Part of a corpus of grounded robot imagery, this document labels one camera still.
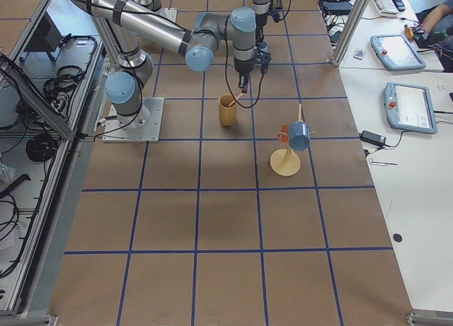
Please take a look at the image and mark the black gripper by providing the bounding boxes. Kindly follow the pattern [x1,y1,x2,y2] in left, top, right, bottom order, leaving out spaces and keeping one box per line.
[256,12,268,43]
[233,49,256,93]

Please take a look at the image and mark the light blue plastic cup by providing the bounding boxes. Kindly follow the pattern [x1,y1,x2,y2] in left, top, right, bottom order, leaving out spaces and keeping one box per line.
[257,41,268,55]

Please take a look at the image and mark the bamboo cylinder holder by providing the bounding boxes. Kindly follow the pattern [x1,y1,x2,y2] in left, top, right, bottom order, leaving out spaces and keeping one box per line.
[218,94,236,127]

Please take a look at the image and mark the orange mug on stand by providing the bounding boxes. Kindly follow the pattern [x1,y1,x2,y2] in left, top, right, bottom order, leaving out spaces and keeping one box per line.
[277,124,289,144]

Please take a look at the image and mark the blue mug on stand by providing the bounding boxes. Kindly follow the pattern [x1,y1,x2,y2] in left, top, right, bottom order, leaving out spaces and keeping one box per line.
[287,121,311,151]

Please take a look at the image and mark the wooden mug tree stand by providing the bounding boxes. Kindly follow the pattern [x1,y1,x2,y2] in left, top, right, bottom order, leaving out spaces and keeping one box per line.
[270,103,312,177]

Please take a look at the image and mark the white keyboard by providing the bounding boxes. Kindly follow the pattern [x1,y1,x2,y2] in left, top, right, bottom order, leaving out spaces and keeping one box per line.
[370,0,399,18]

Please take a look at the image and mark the upper teach pendant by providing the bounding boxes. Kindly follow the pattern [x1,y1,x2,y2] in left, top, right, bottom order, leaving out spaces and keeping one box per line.
[370,35,426,71]

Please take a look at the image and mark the teach pendant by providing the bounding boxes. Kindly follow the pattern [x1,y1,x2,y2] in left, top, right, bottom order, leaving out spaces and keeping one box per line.
[370,35,426,71]
[383,82,437,134]

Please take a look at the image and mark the black power adapter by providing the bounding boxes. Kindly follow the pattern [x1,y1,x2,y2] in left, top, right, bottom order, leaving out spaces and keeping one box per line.
[360,130,386,147]

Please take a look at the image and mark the hex key tool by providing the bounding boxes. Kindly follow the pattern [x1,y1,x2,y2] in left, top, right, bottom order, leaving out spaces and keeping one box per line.
[369,158,397,166]

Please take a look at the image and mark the lower teach pendant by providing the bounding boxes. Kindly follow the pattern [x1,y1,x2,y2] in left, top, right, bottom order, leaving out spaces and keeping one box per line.
[383,82,437,134]

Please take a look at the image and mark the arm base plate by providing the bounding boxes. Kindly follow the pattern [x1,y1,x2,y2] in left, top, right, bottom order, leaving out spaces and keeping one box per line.
[156,7,178,22]
[102,97,165,143]

